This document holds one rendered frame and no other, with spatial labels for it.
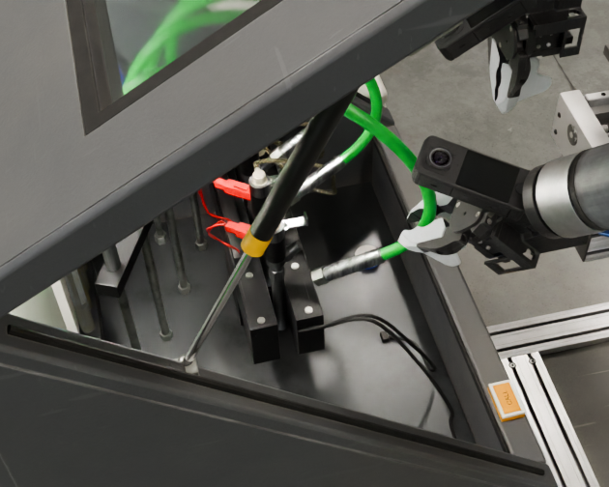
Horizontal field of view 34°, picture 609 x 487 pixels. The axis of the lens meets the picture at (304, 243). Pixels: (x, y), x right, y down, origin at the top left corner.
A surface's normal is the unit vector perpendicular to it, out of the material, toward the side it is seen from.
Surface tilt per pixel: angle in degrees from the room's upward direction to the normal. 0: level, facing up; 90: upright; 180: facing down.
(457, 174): 19
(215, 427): 90
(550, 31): 90
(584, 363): 0
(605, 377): 0
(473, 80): 0
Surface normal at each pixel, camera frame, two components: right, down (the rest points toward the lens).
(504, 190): 0.05, -0.38
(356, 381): -0.04, -0.65
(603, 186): -0.80, 0.18
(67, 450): 0.24, 0.73
